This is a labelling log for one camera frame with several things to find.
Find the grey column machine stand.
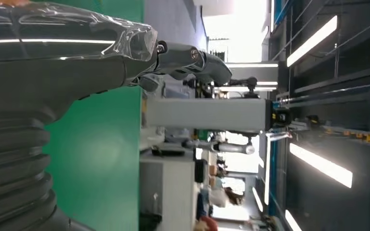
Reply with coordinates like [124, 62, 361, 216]
[140, 97, 293, 151]

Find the white cabinet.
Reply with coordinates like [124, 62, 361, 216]
[139, 150, 202, 231]

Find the person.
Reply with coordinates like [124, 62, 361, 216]
[208, 186, 245, 208]

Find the long ceiling light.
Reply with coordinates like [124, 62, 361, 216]
[286, 15, 339, 68]
[289, 142, 354, 189]

